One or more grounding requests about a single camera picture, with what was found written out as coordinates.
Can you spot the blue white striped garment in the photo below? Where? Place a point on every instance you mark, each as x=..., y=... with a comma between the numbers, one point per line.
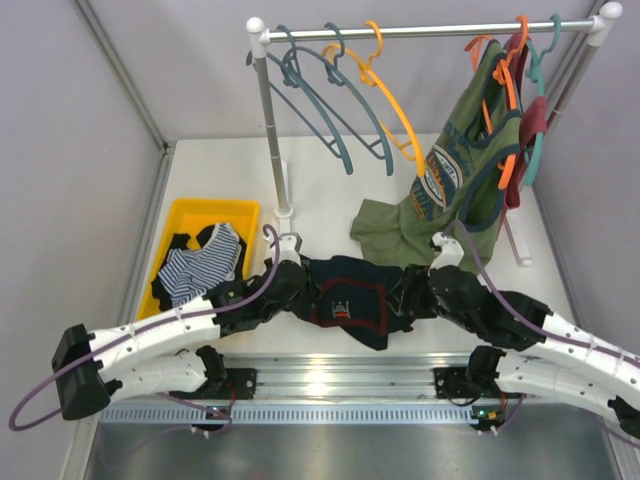
x=200, y=265

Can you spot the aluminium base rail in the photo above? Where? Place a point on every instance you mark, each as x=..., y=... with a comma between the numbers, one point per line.
x=343, y=378

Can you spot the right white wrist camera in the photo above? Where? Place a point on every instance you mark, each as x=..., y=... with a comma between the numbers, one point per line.
x=449, y=251

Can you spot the silver clothes rack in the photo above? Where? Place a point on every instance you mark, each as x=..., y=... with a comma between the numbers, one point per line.
x=511, y=36

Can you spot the yellow plastic bin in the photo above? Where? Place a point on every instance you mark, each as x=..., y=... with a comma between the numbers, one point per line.
x=205, y=242

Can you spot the blue-grey hanger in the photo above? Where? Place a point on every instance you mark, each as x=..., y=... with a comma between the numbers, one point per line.
x=259, y=57
x=355, y=100

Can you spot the olive green graphic tank top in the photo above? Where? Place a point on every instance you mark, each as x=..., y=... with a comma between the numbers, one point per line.
x=478, y=144

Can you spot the yellow plastic hanger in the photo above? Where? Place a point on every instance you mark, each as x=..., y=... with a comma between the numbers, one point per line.
x=411, y=148

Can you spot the white slotted cable duct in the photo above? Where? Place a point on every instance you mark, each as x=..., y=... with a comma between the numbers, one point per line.
x=301, y=414

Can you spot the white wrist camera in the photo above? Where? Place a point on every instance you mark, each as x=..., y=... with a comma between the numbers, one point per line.
x=449, y=251
x=285, y=247

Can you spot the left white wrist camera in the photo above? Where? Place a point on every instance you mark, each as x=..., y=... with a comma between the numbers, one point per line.
x=285, y=247

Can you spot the blue-grey hanger right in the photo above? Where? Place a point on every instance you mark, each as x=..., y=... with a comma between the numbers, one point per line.
x=355, y=100

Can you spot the dark clothes pile in bin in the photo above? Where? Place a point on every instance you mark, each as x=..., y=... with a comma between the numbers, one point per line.
x=170, y=250

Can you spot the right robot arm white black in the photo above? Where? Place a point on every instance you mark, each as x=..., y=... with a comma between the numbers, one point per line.
x=526, y=348

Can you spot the blue-grey hanger left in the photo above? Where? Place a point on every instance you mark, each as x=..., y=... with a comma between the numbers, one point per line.
x=259, y=57

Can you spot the teal plastic hanger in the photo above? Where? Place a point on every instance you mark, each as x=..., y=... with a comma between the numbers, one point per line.
x=533, y=151

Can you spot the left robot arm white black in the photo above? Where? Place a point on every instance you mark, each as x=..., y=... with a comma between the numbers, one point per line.
x=170, y=351

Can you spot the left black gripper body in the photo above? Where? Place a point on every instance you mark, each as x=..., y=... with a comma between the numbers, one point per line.
x=304, y=279

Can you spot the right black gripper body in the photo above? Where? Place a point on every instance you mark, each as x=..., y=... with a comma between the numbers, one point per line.
x=425, y=304

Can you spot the navy maroon tank top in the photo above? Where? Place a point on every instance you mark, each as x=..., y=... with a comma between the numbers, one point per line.
x=352, y=294

